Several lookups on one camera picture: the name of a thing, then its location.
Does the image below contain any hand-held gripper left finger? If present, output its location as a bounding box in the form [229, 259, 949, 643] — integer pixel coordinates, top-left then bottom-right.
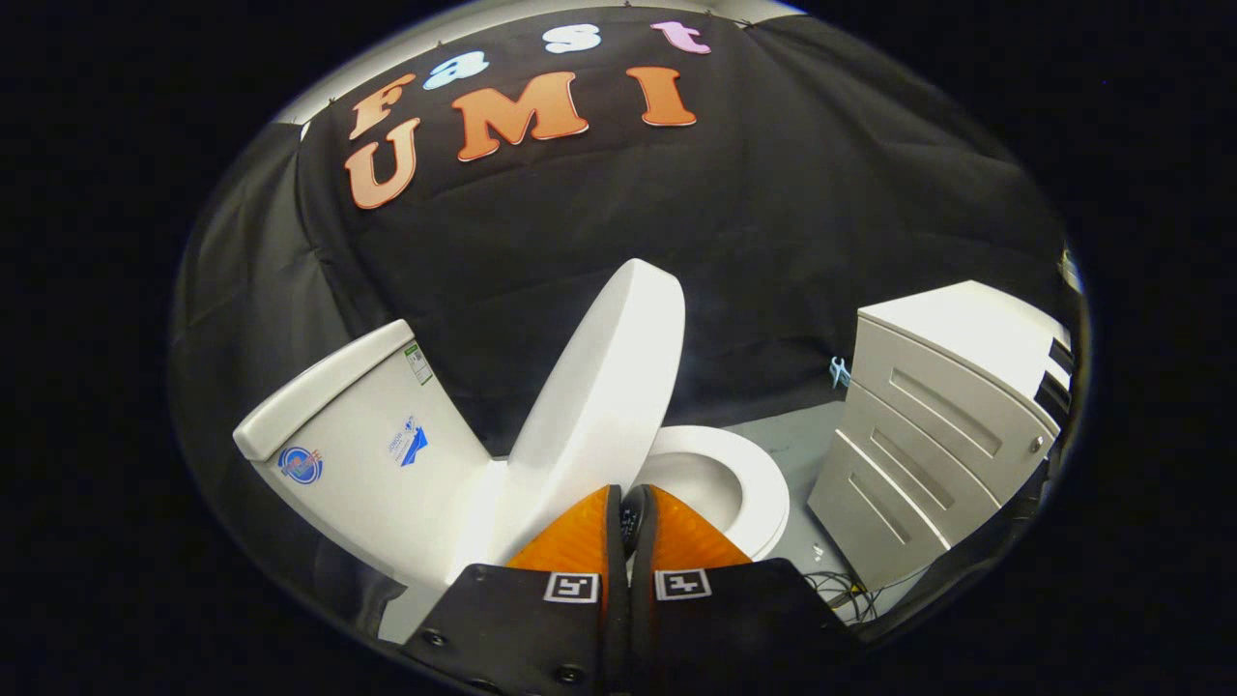
[401, 483, 630, 696]

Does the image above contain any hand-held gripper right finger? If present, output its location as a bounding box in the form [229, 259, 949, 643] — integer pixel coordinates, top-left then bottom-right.
[629, 483, 861, 696]

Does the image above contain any white toilet lid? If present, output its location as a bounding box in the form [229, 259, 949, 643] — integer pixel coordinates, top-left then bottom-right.
[501, 258, 687, 567]

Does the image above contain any white toilet seat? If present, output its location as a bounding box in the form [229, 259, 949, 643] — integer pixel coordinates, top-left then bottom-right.
[633, 425, 791, 564]

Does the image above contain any white toilet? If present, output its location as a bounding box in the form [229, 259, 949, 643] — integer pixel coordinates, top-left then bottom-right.
[234, 319, 791, 645]

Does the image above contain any white drawer cabinet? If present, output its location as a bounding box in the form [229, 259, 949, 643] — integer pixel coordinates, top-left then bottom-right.
[807, 280, 1075, 592]

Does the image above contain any black backdrop cloth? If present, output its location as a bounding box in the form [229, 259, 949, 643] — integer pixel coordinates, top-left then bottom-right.
[172, 8, 1070, 620]

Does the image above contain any small black object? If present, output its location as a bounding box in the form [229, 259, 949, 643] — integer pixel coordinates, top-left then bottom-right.
[1034, 336, 1075, 426]

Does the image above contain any black cable bundle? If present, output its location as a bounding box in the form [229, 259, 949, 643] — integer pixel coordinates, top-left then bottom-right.
[804, 570, 882, 625]

